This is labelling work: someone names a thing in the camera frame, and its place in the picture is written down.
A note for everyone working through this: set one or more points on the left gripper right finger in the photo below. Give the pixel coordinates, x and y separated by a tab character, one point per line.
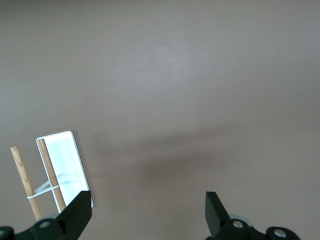
217	220

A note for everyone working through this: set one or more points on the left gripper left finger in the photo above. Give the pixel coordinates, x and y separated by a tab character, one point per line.
72	217

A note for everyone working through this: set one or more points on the white rack with wooden bars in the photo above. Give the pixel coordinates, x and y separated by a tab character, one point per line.
67	160

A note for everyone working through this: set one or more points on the brown table cover sheet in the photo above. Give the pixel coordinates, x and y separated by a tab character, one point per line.
175	75

